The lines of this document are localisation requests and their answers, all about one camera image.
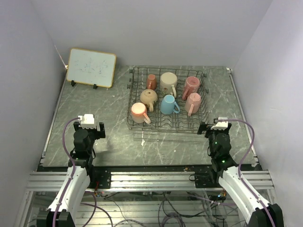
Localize pink hexagonal mug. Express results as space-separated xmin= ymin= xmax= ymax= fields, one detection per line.
xmin=185 ymin=93 xmax=201 ymax=116

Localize pale pink mug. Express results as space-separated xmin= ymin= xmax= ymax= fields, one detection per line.
xmin=131 ymin=102 xmax=151 ymax=124

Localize light blue mug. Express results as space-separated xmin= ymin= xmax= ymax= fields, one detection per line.
xmin=160 ymin=95 xmax=180 ymax=115

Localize tan round stoneware mug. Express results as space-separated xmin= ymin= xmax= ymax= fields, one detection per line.
xmin=140 ymin=89 xmax=158 ymax=112

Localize large cream floral mug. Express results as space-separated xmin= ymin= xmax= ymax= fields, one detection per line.
xmin=160 ymin=72 xmax=178 ymax=98

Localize small salmon dotted mug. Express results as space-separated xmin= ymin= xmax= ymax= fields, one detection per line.
xmin=146 ymin=74 xmax=157 ymax=90

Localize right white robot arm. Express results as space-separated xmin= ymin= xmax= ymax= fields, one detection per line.
xmin=197 ymin=118 xmax=284 ymax=227

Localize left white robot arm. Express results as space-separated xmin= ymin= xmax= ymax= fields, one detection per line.
xmin=36 ymin=118 xmax=106 ymax=227

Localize pink patterned mug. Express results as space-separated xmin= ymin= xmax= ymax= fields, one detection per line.
xmin=182 ymin=76 xmax=200 ymax=100

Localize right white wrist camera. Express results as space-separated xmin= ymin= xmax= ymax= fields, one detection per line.
xmin=211 ymin=117 xmax=228 ymax=130

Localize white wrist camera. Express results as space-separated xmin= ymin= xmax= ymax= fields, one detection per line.
xmin=78 ymin=113 xmax=95 ymax=128
xmin=211 ymin=117 xmax=228 ymax=130

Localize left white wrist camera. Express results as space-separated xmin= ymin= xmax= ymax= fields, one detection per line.
xmin=78 ymin=113 xmax=95 ymax=128

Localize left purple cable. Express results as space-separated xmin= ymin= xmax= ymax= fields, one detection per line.
xmin=52 ymin=117 xmax=80 ymax=227

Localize purple cable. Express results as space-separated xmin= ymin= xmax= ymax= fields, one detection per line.
xmin=217 ymin=119 xmax=273 ymax=227
xmin=52 ymin=117 xmax=80 ymax=227

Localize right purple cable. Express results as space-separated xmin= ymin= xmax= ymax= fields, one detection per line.
xmin=217 ymin=119 xmax=273 ymax=227

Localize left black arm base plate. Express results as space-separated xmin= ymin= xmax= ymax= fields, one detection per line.
xmin=89 ymin=167 xmax=111 ymax=189

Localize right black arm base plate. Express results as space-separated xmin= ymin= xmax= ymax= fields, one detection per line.
xmin=189 ymin=171 xmax=220 ymax=189

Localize dark wire dish rack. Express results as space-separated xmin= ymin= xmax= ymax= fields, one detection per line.
xmin=127 ymin=66 xmax=209 ymax=133

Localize white whiteboard with wooden frame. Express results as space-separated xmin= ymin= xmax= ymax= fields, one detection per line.
xmin=66 ymin=48 xmax=116 ymax=88

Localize aluminium frame rail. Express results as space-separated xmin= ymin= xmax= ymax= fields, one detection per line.
xmin=26 ymin=171 xmax=274 ymax=192

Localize tangled cables under table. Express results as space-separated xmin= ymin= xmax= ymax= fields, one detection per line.
xmin=80 ymin=189 xmax=251 ymax=227

